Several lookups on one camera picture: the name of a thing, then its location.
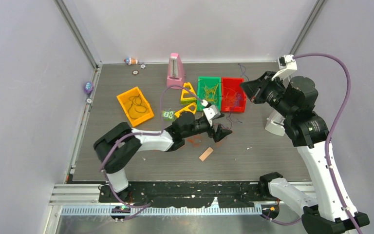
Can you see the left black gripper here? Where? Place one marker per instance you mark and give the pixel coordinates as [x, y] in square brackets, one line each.
[220, 133]

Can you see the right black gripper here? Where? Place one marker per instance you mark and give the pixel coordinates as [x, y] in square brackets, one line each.
[255, 89]

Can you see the orange plastic bin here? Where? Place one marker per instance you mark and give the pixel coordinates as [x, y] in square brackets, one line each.
[135, 106]

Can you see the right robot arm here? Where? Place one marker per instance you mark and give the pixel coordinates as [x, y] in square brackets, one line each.
[331, 211]

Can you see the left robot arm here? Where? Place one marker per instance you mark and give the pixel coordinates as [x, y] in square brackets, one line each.
[118, 146]

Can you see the red plastic bin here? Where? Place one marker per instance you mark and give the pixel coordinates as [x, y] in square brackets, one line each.
[233, 97]

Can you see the flat wooden block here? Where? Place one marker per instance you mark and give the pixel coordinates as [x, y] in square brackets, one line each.
[206, 154]

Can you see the green plastic bin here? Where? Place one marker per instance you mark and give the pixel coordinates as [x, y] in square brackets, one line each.
[210, 89]

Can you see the yellow triangle block upper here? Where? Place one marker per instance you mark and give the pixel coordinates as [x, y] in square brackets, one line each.
[186, 97]

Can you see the yellow triangle block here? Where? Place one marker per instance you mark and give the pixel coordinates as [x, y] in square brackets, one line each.
[186, 97]
[192, 107]

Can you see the yellow triangle block lower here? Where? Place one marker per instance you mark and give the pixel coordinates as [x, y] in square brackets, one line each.
[192, 107]

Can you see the white metronome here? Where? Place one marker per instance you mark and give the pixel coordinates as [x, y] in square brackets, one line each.
[275, 124]

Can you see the green owl toy block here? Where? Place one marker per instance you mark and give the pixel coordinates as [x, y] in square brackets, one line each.
[168, 115]

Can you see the pink metronome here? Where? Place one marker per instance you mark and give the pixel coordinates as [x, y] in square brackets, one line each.
[176, 74]

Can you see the small toy figurine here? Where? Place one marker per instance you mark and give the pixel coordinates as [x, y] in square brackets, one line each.
[130, 61]

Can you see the purple toy ball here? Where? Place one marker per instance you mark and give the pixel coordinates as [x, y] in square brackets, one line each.
[88, 87]

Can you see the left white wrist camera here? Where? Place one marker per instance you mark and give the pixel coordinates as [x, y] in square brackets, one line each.
[210, 111]

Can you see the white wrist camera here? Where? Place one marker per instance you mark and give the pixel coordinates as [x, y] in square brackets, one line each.
[210, 111]
[287, 66]

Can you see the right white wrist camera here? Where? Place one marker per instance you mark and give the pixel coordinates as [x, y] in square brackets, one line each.
[287, 66]

